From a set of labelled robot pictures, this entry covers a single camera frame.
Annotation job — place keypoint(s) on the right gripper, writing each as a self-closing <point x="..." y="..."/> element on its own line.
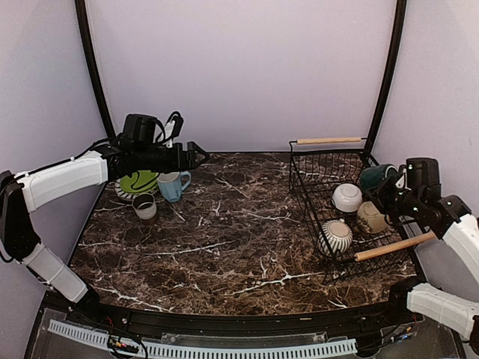
<point x="380" y="197"/>

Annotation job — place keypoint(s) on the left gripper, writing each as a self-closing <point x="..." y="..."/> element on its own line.
<point x="180" y="164"/>

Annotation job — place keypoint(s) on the dark green cup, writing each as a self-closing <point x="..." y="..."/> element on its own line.
<point x="371" y="177"/>

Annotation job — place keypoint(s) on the light blue mug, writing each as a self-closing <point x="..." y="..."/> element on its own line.
<point x="173" y="185"/>

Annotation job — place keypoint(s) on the lime green plastic plate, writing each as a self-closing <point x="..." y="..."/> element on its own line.
<point x="152" y="176"/>

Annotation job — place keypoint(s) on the brown ceramic cup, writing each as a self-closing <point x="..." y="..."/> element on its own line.
<point x="145" y="208"/>

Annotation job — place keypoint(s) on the white blue striped plate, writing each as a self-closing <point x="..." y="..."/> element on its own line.
<point x="138" y="181"/>

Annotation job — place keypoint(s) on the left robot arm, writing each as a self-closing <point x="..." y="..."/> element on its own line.
<point x="23" y="194"/>

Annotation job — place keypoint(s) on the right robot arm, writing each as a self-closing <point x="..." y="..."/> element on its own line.
<point x="452" y="221"/>

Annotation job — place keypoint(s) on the beige ceramic bowl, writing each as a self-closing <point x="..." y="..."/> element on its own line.
<point x="369" y="219"/>

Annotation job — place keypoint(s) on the white ceramic bowl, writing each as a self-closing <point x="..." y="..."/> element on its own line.
<point x="347" y="198"/>

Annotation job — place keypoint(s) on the striped ceramic bowl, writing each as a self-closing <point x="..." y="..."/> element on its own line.
<point x="336" y="237"/>

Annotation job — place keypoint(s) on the grey deer pattern plate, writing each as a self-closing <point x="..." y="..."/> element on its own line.
<point x="126" y="194"/>

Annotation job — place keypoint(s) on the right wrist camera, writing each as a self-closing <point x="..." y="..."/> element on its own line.
<point x="420" y="175"/>

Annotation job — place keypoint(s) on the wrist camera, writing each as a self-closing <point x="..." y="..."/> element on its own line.
<point x="420" y="175"/>
<point x="143" y="130"/>

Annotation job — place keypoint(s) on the black wire dish rack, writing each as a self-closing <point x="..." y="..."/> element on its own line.
<point x="314" y="175"/>

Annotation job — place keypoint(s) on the front wooden rack handle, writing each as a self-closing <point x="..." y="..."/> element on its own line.
<point x="397" y="246"/>

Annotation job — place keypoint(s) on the wooden rack handle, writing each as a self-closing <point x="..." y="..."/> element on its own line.
<point x="397" y="246"/>
<point x="311" y="141"/>

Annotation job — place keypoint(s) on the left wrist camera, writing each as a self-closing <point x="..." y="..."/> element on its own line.
<point x="143" y="130"/>

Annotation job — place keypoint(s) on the rear wooden rack handle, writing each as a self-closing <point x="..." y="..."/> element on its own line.
<point x="311" y="141"/>

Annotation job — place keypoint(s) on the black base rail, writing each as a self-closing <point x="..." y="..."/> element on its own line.
<point x="359" y="321"/>

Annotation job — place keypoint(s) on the white slotted cable duct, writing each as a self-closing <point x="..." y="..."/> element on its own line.
<point x="190" y="346"/>

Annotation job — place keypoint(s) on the left black frame post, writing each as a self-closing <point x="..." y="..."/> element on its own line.
<point x="93" y="70"/>

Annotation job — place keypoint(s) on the black frame post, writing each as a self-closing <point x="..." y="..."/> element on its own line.
<point x="388" y="75"/>
<point x="93" y="70"/>

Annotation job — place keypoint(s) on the right black frame post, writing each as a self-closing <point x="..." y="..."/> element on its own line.
<point x="388" y="75"/>

